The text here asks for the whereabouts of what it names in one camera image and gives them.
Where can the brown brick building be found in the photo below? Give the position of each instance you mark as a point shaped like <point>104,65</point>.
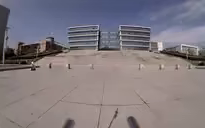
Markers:
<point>40,46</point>

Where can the robot's own part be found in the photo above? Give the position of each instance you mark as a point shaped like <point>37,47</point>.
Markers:
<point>133,122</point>
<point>68,123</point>

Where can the small white building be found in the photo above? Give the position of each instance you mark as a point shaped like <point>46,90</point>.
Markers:
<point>156,46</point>

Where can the low white building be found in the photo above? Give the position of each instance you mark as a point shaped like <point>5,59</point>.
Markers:
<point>185,48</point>

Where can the pale concrete ramp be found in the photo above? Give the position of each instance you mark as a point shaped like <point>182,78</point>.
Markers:
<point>113,57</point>

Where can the lamp pole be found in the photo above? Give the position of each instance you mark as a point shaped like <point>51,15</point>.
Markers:
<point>4,50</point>

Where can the pale concrete paved plaza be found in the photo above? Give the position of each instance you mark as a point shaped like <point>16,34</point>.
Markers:
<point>116,90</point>

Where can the white striped building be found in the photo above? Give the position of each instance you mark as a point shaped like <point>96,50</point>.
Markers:
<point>83,37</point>

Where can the row of bollards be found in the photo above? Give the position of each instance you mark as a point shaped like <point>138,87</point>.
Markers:
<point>68,66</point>

